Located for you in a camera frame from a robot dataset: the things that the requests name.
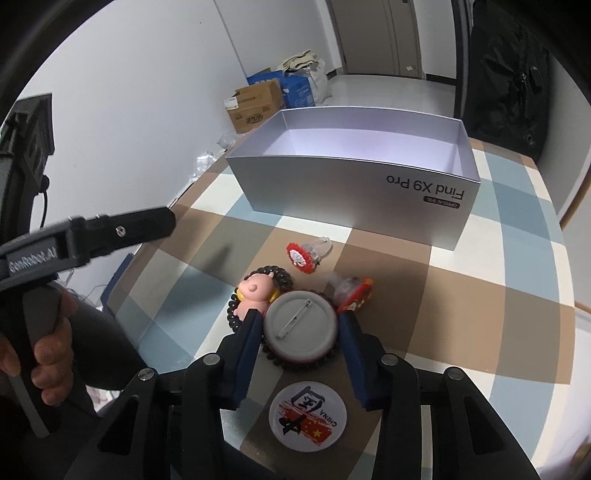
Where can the grey pin badge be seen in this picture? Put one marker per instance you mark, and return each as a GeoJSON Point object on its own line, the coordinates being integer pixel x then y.
{"type": "Point", "coordinates": [300, 327]}

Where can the black backpack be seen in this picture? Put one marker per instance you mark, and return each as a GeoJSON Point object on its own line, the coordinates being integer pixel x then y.
{"type": "Point", "coordinates": [503, 78]}

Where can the blue cardboard box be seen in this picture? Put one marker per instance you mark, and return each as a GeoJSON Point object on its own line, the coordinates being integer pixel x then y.
{"type": "Point", "coordinates": [298, 90]}

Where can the person's left hand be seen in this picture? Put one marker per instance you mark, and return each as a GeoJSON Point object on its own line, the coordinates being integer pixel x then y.
{"type": "Point", "coordinates": [55, 364]}

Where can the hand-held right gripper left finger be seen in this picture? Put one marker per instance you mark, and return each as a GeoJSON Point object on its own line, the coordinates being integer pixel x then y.
{"type": "Point", "coordinates": [247, 353]}

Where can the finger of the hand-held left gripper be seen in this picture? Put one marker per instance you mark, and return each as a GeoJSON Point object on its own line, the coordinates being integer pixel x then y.
{"type": "Point", "coordinates": [124, 233]}

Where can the brown cardboard box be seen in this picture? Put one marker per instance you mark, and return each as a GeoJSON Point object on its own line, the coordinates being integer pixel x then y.
{"type": "Point", "coordinates": [256, 108]}

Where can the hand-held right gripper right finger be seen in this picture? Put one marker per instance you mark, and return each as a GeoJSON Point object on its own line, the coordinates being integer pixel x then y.
{"type": "Point", "coordinates": [353, 353]}

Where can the clear plastic wrapping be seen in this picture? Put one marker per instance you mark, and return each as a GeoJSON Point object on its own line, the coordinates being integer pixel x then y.
{"type": "Point", "coordinates": [212, 157]}

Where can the white bag with beige cloth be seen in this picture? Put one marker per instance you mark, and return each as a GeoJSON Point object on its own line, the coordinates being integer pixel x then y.
{"type": "Point", "coordinates": [316, 76]}

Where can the pink pig charm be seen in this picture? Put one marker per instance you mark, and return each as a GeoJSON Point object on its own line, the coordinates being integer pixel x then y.
{"type": "Point", "coordinates": [254, 293]}

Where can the white panel with wooden edge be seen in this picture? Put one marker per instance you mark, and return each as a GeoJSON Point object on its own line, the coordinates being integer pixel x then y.
{"type": "Point", "coordinates": [582, 240]}

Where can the checkered tablecloth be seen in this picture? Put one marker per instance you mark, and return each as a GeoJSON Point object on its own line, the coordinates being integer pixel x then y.
{"type": "Point", "coordinates": [461, 323]}

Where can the white printed pin badge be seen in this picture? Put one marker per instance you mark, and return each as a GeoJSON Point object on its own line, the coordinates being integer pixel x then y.
{"type": "Point", "coordinates": [307, 415]}

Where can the silver cardboard box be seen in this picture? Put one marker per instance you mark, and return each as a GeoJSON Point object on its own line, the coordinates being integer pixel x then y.
{"type": "Point", "coordinates": [323, 194]}

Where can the beige door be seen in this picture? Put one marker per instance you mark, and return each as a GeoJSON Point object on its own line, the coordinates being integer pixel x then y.
{"type": "Point", "coordinates": [369, 37]}

